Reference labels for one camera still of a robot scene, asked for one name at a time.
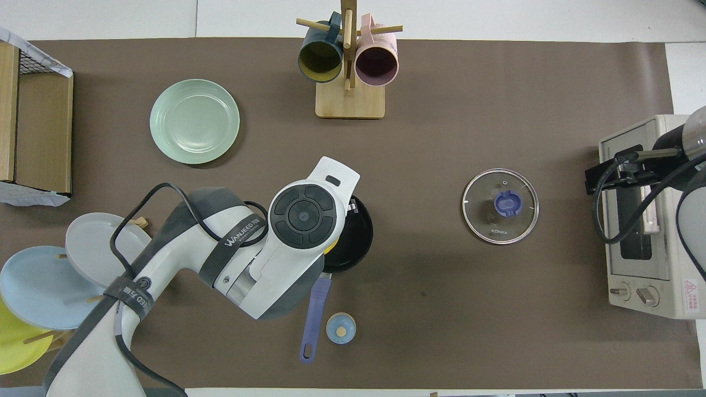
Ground wooden mug tree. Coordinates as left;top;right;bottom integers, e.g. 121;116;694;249
296;0;403;120

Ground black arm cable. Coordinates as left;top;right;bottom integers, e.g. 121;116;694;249
592;154;706;245
109;182;271;397

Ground light blue plate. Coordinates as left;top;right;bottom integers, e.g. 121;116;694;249
0;245;108;330

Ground wooden box with mesh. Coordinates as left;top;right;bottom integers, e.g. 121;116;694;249
0;26;73;208

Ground light wooden board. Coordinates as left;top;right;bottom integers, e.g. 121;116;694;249
0;41;21;183

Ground mint green plate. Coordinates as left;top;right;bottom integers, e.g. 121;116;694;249
149;79;240;165

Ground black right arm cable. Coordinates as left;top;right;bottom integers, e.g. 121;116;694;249
592;154;706;245

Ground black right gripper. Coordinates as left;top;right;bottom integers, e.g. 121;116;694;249
585;144;678;195

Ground dark teal mug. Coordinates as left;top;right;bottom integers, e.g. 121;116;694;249
298;12;344;83

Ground yellow plate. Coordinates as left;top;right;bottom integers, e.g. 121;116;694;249
0;295;56;375

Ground dark wooden board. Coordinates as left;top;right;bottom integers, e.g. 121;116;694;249
15;73;74;195

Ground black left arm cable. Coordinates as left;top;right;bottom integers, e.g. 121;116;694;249
109;182;271;397

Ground black wire basket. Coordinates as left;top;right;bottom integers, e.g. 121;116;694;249
18;47;61;76

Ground cream toaster oven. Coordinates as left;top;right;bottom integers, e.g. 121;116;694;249
598;115;706;319

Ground dark blue saucepan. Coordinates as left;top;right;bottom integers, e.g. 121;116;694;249
299;194;375;363

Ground glass lid blue knob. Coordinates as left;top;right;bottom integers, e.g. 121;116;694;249
462;168;539;245

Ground brown table mat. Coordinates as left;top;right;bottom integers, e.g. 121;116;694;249
0;37;698;389

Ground grey plate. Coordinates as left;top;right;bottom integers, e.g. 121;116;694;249
65;212;152;289

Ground pink ribbed mug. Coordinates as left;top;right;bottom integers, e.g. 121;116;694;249
355;14;399;87

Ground wooden plate rack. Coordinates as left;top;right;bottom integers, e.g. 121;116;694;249
22;217;149;353

